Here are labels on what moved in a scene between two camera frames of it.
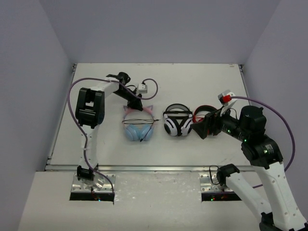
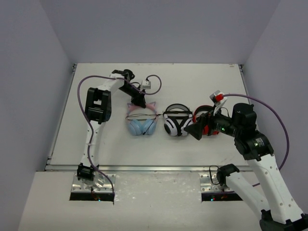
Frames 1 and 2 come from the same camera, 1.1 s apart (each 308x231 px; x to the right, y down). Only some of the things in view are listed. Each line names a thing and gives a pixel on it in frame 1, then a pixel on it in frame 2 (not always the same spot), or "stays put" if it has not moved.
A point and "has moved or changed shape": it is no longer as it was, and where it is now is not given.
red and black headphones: x=204 y=108 stays put
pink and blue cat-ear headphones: x=138 y=132 has moved or changed shape
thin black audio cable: x=141 y=121 to x=143 y=114
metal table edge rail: x=144 y=168 stays put
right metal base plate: x=209 y=183 stays put
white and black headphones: x=178 y=119 stays put
